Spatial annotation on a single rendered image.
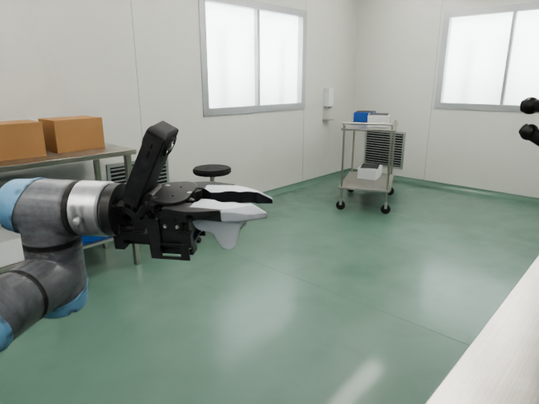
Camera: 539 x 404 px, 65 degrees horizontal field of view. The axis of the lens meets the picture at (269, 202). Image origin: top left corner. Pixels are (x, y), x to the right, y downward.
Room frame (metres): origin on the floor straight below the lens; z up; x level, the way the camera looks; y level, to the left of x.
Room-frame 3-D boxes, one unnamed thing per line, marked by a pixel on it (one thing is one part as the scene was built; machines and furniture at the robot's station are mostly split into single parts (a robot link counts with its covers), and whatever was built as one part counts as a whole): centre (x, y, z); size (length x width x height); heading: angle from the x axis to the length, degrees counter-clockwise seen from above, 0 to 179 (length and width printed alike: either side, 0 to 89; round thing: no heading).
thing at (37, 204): (0.56, 0.31, 1.21); 0.11 x 0.08 x 0.09; 81
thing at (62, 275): (0.54, 0.31, 1.12); 0.11 x 0.08 x 0.11; 171
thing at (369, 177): (4.76, -1.13, 0.51); 0.91 x 0.58 x 1.02; 162
